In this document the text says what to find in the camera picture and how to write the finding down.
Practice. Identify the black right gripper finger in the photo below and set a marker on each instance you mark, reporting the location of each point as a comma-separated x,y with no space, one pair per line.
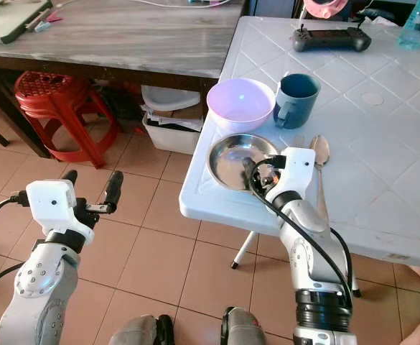
248,169

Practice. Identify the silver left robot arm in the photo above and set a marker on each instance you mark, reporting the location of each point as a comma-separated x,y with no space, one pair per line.
39,287

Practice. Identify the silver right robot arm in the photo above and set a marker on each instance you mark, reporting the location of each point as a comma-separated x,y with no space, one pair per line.
310,251

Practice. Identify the round stainless steel plate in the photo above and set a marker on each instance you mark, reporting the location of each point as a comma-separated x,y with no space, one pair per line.
224,162

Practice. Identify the stainless steel fork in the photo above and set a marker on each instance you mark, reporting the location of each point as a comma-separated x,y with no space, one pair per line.
298,141

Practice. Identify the stainless steel spoon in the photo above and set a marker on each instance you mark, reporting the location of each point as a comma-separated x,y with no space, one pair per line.
320,147

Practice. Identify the purple plastic bowl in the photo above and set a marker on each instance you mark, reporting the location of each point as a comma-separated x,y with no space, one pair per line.
238,104

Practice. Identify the dark blue mug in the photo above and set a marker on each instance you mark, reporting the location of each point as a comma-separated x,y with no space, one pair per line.
296,100

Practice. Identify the white plastic storage bin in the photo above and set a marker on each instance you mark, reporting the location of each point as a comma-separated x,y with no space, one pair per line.
170,133

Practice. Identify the red plastic stool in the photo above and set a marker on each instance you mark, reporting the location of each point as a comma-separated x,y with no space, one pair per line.
52,93

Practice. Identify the white plastic folding table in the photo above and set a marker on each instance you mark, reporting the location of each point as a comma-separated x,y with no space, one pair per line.
382,136

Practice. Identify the grey left robot leg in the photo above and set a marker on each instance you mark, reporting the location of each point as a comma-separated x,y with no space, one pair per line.
138,332

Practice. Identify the grey robot leg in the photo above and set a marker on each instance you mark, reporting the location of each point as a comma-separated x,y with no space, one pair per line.
244,329
138,332

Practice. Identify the black remote controller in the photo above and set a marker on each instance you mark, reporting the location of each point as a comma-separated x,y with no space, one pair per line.
332,39

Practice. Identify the grey wooden table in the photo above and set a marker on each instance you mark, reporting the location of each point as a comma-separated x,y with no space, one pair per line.
138,39

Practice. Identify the grey right robot leg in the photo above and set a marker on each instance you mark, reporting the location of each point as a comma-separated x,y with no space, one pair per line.
244,329

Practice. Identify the pink pen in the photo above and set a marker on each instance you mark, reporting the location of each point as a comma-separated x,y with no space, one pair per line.
44,18

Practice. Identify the grey closed laptop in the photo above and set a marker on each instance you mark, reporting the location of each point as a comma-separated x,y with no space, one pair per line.
8,20

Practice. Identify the pink round object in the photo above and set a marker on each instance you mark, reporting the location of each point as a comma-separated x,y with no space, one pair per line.
326,8

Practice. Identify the clear blue water bottle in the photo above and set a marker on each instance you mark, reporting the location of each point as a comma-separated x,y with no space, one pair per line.
418,25

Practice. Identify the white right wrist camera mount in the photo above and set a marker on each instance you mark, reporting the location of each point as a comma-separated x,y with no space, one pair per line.
299,172

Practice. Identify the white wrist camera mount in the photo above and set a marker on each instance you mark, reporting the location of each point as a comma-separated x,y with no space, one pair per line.
299,172
52,205

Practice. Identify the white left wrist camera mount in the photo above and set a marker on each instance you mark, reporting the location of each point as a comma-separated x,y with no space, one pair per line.
52,205

